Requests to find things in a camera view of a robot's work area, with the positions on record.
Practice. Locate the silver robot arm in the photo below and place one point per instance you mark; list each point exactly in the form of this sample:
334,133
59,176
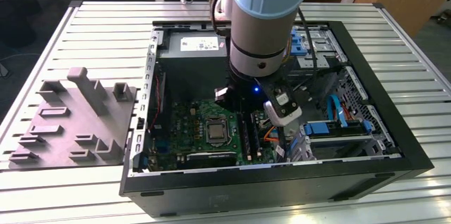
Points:
261,36

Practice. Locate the white board connector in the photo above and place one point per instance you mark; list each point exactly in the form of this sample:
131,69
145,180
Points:
265,123

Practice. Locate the silver CPU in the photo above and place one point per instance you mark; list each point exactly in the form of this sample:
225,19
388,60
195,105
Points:
217,131

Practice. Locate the grey power supply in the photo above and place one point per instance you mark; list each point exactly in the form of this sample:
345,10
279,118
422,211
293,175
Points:
190,76

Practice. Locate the green motherboard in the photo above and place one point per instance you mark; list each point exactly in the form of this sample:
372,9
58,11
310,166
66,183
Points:
187,139

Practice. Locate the blue drive latch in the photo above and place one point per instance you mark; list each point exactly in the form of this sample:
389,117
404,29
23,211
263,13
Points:
298,41

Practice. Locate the black graphics card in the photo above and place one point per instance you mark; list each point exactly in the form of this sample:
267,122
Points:
211,156

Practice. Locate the grey drive cage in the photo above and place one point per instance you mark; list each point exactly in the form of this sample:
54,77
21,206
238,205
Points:
325,61

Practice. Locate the hard disk in blue carrier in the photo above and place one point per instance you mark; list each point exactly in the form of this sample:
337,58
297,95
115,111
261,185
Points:
345,129

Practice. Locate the black PC case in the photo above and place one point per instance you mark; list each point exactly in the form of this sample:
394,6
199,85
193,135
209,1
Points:
247,195

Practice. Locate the grey parts rack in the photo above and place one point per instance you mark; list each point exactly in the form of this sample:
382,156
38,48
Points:
89,126

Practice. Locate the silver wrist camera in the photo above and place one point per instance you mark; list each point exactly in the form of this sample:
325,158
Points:
282,117

